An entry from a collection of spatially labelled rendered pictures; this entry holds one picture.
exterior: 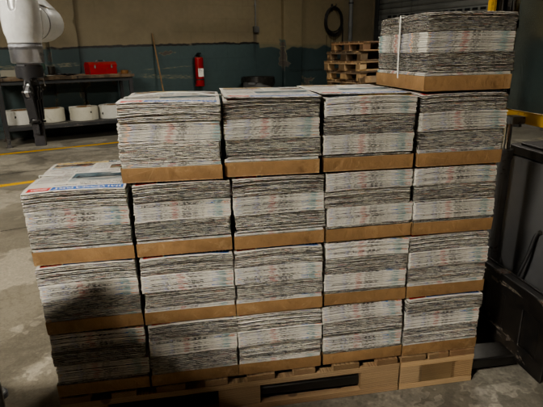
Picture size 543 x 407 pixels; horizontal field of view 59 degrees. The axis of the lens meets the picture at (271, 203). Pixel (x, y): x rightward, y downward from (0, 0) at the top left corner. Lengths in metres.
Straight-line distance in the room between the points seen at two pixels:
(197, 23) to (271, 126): 7.30
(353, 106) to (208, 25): 7.36
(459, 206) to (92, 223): 1.14
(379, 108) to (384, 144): 0.11
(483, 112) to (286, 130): 0.62
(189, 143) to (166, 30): 7.11
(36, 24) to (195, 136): 0.55
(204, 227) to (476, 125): 0.89
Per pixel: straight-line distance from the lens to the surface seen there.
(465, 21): 1.59
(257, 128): 1.40
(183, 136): 1.38
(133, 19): 8.31
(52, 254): 1.53
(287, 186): 1.45
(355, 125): 1.46
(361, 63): 7.61
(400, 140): 1.52
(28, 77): 1.58
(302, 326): 1.65
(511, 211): 2.37
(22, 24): 1.56
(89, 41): 8.14
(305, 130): 1.42
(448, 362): 1.95
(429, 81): 1.53
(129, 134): 1.39
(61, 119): 7.54
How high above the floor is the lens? 1.19
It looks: 18 degrees down
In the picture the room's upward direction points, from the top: 1 degrees counter-clockwise
